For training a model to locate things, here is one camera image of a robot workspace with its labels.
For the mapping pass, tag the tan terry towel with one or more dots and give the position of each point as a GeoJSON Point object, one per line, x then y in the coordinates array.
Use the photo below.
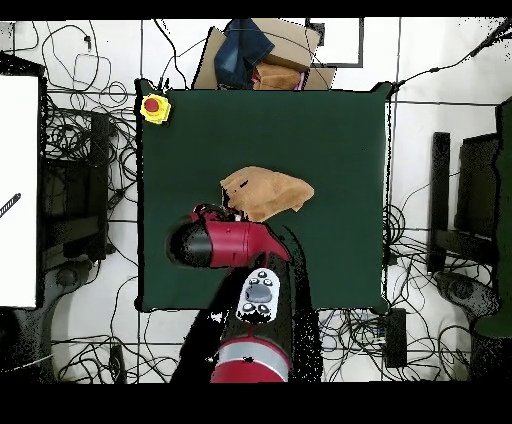
{"type": "Point", "coordinates": [268, 192]}

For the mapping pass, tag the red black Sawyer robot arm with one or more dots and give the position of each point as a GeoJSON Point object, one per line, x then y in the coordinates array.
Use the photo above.
{"type": "Point", "coordinates": [236, 244]}

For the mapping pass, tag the black flat bar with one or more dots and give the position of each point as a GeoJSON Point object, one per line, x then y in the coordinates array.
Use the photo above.
{"type": "Point", "coordinates": [440, 200]}

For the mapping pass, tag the dark green tablecloth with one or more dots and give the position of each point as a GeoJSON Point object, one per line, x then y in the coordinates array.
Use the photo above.
{"type": "Point", "coordinates": [340, 140]}

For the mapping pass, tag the folded tan towel in box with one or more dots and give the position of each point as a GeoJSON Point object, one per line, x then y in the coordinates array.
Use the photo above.
{"type": "Point", "coordinates": [276, 78]}

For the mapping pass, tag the yellow red emergency stop button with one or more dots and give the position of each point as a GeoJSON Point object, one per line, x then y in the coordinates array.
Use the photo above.
{"type": "Point", "coordinates": [154, 108]}

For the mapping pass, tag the blue denim jeans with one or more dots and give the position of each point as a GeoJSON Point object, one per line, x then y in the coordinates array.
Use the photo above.
{"type": "Point", "coordinates": [240, 52]}

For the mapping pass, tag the black equipment stand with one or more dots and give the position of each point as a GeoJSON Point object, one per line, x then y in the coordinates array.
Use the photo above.
{"type": "Point", "coordinates": [98, 160]}

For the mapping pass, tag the brown cardboard box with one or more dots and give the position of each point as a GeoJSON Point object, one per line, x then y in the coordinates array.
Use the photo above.
{"type": "Point", "coordinates": [292, 44]}

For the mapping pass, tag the black stand leg with knob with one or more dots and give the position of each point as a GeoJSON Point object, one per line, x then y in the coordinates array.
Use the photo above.
{"type": "Point", "coordinates": [68, 276]}
{"type": "Point", "coordinates": [464, 288]}

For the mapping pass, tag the black box stand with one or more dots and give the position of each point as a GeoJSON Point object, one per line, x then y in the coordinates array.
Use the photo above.
{"type": "Point", "coordinates": [478, 180]}

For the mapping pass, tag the white rectangular board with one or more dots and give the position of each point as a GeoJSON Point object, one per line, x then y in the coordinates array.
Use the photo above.
{"type": "Point", "coordinates": [18, 192]}

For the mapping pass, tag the black striped rod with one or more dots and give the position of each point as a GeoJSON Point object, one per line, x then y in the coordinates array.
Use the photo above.
{"type": "Point", "coordinates": [10, 204]}

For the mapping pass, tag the green fabric sheet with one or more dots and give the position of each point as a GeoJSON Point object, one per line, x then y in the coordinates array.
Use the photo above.
{"type": "Point", "coordinates": [504, 200]}

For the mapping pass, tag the black rectangular frame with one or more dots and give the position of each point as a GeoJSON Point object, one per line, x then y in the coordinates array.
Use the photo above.
{"type": "Point", "coordinates": [361, 40]}

